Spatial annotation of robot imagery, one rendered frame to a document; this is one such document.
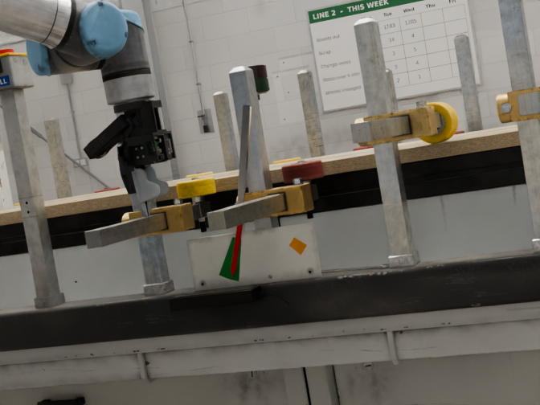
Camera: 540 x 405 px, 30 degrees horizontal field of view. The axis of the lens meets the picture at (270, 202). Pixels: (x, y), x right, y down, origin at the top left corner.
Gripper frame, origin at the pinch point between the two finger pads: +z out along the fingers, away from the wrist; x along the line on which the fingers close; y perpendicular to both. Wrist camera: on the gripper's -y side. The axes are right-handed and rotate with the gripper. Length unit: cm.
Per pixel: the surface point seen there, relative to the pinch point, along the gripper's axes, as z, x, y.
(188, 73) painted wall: -85, 692, -326
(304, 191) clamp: 1.6, 6.1, 30.2
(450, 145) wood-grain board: -1, 27, 53
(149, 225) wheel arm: 2.8, -1.3, 1.7
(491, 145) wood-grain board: 0, 27, 61
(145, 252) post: 8.5, 5.7, -4.4
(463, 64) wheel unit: -20, 115, 41
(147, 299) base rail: 17.2, 3.6, -4.7
